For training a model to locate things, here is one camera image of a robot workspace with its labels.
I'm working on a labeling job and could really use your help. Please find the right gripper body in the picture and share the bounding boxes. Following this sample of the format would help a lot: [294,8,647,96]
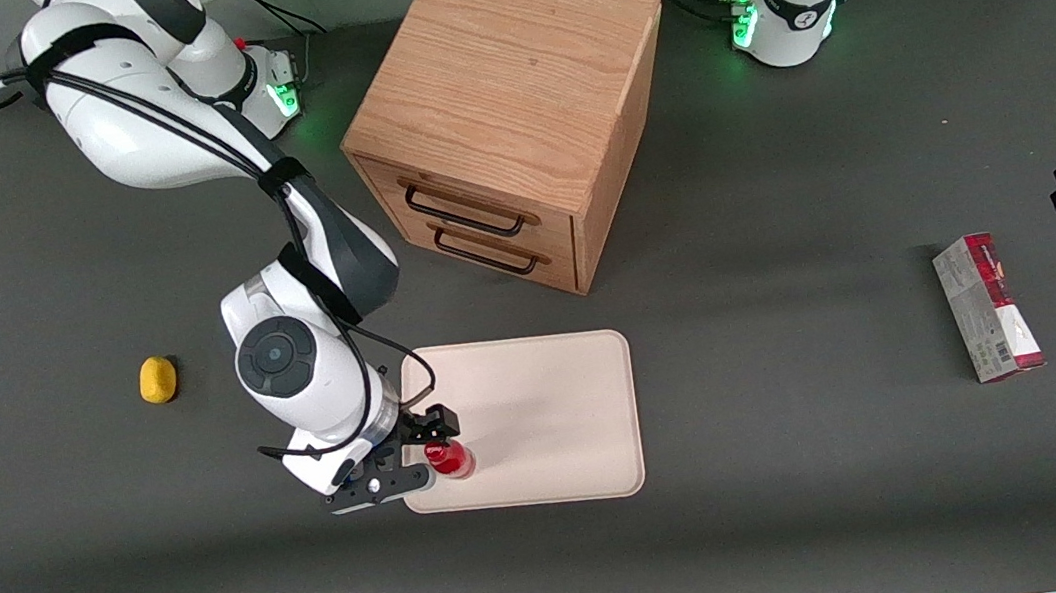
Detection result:
[369,422,434,483]

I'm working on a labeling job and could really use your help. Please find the small red coke bottle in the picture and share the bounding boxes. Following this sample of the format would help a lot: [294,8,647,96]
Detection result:
[423,434,479,485]

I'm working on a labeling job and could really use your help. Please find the red plaid cardboard box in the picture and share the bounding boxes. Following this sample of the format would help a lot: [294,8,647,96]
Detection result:
[929,227,1049,388]

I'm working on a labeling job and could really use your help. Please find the beige rectangular tray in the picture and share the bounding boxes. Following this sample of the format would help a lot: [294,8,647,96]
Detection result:
[387,323,649,525]

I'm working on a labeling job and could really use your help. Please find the wooden drawer front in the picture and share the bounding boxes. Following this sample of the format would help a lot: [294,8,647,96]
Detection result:
[357,134,576,258]
[385,193,583,313]

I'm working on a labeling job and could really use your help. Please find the small yellow lemon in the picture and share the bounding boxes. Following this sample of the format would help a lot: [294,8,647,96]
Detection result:
[136,354,182,407]

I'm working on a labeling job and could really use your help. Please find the wooden drawer cabinet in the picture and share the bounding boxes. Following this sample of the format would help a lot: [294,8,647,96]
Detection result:
[323,0,696,323]

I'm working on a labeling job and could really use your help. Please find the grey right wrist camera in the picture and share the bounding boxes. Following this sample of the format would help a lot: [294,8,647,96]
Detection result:
[323,462,439,517]

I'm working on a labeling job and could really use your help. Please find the black wire drawer handle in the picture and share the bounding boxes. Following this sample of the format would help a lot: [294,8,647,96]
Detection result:
[429,209,554,286]
[399,167,543,250]

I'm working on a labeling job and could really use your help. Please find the black cable along right arm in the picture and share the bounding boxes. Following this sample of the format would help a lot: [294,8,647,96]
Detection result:
[0,21,446,498]

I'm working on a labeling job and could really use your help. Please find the black cables at right arm base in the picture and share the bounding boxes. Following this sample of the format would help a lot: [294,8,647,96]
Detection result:
[230,0,334,96]

